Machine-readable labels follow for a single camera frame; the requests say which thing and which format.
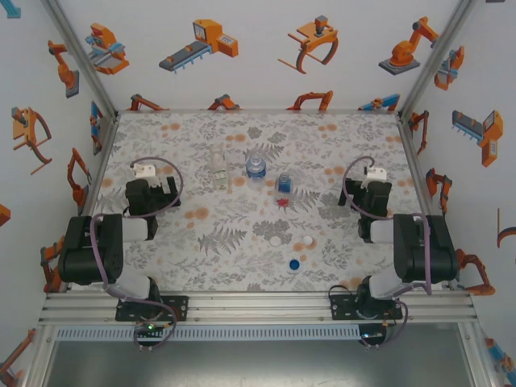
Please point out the clear bottle green label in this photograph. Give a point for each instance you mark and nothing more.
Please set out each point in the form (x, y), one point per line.
(220, 177)

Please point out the white bottle cap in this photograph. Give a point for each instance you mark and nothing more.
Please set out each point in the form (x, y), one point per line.
(275, 241)
(308, 240)

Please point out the small bottle blue liquid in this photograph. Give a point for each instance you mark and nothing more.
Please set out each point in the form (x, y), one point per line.
(283, 187)

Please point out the clear bottle blue label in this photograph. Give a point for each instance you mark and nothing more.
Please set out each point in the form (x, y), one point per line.
(255, 171)

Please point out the blue bottle cap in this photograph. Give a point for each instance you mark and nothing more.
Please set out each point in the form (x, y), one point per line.
(294, 264)

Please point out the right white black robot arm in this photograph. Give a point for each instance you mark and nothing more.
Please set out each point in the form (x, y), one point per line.
(427, 250)

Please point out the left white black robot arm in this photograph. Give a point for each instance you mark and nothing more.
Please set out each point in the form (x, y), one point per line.
(80, 250)

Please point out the floral patterned table cover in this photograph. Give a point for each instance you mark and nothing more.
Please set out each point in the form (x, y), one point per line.
(225, 274)

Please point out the left controller board green light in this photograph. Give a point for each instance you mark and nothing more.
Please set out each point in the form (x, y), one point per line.
(150, 328)

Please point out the controller board green light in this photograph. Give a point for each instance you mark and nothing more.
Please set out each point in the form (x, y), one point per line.
(150, 328)
(371, 335)

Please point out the right controller board green light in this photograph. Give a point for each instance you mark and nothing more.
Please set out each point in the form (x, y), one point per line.
(371, 335)

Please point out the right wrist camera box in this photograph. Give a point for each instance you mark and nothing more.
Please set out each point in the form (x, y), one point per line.
(377, 174)

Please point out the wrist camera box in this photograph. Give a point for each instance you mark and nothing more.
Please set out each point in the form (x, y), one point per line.
(377, 174)
(146, 172)

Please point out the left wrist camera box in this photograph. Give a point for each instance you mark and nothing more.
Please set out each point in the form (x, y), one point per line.
(146, 172)

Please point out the aluminium table side rail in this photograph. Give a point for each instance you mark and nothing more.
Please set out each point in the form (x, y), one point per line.
(414, 161)
(100, 161)

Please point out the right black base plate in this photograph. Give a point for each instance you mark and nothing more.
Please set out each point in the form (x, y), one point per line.
(340, 308)

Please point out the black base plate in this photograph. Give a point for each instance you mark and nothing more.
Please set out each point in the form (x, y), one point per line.
(340, 308)
(177, 308)

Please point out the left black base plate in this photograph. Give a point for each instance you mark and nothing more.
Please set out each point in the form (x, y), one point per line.
(177, 308)

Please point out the aluminium table end rail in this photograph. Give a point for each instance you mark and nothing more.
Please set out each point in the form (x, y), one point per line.
(258, 111)

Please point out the long aluminium base rail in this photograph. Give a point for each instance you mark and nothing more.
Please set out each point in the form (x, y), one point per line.
(258, 308)

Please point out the aluminium frame corner post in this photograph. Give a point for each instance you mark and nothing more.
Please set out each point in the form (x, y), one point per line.
(438, 56)
(80, 56)

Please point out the lower aluminium frame profile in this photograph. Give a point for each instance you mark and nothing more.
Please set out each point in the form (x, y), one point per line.
(475, 354)
(38, 354)

